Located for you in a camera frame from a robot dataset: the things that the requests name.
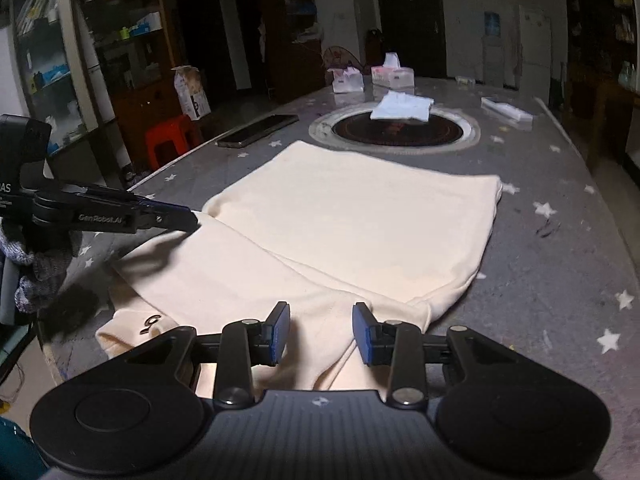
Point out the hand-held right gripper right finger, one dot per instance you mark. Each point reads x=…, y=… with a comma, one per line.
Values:
x=362, y=332

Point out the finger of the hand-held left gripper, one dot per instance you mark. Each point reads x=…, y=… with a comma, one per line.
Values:
x=115, y=192
x=170, y=217

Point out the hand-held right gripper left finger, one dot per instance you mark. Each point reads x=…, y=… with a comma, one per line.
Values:
x=280, y=332

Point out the cream sweatshirt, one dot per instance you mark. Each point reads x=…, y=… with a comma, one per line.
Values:
x=350, y=220

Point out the person's left hand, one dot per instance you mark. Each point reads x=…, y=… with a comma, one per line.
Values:
x=40, y=260

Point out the red plastic stool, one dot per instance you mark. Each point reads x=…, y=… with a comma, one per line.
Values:
x=170, y=140

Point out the black smartphone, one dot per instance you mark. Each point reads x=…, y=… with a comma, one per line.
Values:
x=257, y=130

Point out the white paper sack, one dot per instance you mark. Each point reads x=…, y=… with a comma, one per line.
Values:
x=192, y=92

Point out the glass-door storage cabinet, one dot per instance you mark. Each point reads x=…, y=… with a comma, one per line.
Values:
x=100, y=60

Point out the grey star-print tablecloth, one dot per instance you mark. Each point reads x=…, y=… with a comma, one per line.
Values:
x=540, y=270

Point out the round built-in induction cooker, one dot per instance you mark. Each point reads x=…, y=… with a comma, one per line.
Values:
x=395, y=132

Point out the open wooden shelf cabinet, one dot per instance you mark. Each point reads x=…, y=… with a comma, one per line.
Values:
x=295, y=35

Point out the small white tissue box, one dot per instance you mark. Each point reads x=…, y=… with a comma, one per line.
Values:
x=348, y=81

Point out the white folded cloth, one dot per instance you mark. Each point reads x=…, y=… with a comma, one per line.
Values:
x=402, y=106

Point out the polka dot play tent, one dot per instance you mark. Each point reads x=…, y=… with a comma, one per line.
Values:
x=340, y=56

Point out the large white tissue box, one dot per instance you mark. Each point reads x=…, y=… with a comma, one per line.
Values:
x=392, y=74

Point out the small white packet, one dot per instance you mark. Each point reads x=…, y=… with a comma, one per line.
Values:
x=465, y=80

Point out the white water dispenser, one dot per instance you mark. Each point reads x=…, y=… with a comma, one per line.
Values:
x=492, y=62

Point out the dark wooden door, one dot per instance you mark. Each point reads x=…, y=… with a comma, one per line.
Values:
x=410, y=25

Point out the blue water bottle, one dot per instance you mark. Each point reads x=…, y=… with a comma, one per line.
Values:
x=492, y=24

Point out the white refrigerator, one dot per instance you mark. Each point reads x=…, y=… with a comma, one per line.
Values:
x=535, y=45

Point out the tall wooden display cabinet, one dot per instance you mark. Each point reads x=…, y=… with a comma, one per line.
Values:
x=605, y=25

